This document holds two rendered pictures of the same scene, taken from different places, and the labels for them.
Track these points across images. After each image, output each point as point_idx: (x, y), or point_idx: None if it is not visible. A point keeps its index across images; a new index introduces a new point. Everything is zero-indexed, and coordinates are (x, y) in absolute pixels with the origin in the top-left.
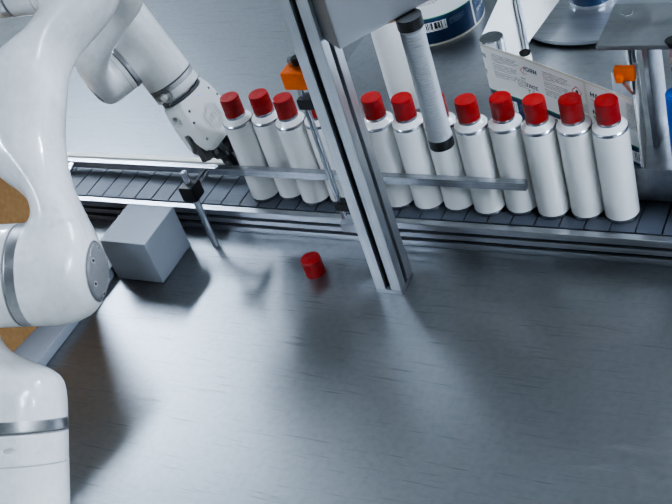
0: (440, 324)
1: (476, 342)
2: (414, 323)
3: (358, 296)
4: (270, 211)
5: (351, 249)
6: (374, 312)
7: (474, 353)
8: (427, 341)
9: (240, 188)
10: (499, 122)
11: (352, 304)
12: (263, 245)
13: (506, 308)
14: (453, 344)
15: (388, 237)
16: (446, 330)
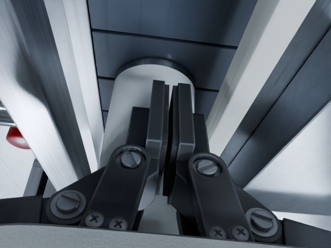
0: (23, 186)
1: (19, 196)
2: (13, 178)
3: (18, 151)
4: (90, 101)
5: (89, 139)
6: (6, 162)
7: (9, 196)
8: (1, 183)
9: (182, 8)
10: None
11: (4, 149)
12: (54, 35)
13: None
14: (9, 191)
15: None
16: (19, 188)
